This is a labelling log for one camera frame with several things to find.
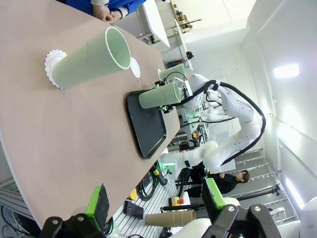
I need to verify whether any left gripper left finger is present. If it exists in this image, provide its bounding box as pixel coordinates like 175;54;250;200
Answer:
39;182;111;238

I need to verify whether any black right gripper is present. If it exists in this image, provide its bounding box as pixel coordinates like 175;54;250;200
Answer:
155;79;188;115

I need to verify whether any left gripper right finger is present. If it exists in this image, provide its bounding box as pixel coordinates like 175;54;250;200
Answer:
201;177;283;238

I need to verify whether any pale green tall cup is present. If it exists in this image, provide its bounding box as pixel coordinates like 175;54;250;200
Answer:
53;26;132;90
158;63;188;81
138;81;183;110

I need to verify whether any white paper doily coaster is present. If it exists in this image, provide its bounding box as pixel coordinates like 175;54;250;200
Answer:
44;49;68;89
128;57;141;79

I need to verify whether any person's left forearm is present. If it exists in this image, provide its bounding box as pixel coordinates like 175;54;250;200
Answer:
108;0;147;18

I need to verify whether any person's left hand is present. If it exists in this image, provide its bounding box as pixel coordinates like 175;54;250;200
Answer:
108;9;124;24

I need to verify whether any person's right hand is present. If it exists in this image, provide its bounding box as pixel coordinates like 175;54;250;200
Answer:
92;2;111;22

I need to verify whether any seated person in black clothes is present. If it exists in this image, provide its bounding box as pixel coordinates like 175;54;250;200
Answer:
212;170;250;194

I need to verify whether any black metal rod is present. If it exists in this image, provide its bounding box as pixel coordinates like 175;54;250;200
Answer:
160;184;282;211

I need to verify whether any yellow box red stop button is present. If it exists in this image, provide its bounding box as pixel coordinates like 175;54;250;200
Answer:
169;195;186;206

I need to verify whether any black plastic tray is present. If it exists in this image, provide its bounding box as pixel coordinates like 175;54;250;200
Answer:
125;90;167;160

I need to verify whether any black flat box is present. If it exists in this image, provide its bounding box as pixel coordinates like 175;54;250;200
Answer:
123;200;144;220

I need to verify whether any brown cardboard tube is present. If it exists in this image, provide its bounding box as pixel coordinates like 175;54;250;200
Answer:
145;209;197;228

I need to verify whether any white table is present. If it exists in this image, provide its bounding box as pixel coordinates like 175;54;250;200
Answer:
137;0;171;49
174;19;194;72

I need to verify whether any wooden shelf with tools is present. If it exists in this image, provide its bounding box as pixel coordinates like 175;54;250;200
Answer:
173;0;203;34

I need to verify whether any person in blue shirt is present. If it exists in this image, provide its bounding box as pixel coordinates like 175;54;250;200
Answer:
55;0;95;5

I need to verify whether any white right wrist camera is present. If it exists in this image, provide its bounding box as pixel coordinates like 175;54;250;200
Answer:
173;76;193;99

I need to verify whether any black cable bundle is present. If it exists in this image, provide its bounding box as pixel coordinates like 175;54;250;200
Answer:
137;173;159;199

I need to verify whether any grey aluminium frame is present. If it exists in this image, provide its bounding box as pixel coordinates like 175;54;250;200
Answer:
0;178;42;238

